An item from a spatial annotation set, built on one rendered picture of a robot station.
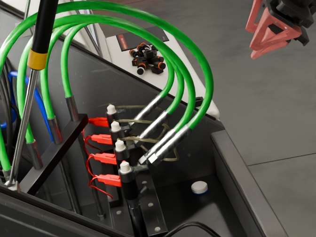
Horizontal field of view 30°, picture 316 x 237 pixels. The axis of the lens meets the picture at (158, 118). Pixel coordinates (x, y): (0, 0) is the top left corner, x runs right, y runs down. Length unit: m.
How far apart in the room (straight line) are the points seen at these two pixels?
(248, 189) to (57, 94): 0.47
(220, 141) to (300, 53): 2.79
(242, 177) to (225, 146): 0.13
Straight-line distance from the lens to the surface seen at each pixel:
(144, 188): 1.10
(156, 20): 0.96
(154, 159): 1.06
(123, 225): 1.14
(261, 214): 1.16
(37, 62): 0.62
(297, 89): 3.66
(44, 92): 1.16
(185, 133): 1.05
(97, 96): 1.34
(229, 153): 1.35
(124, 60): 1.85
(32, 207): 0.69
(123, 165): 1.06
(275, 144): 3.14
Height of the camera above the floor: 1.68
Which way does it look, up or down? 28 degrees down
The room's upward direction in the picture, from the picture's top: 11 degrees counter-clockwise
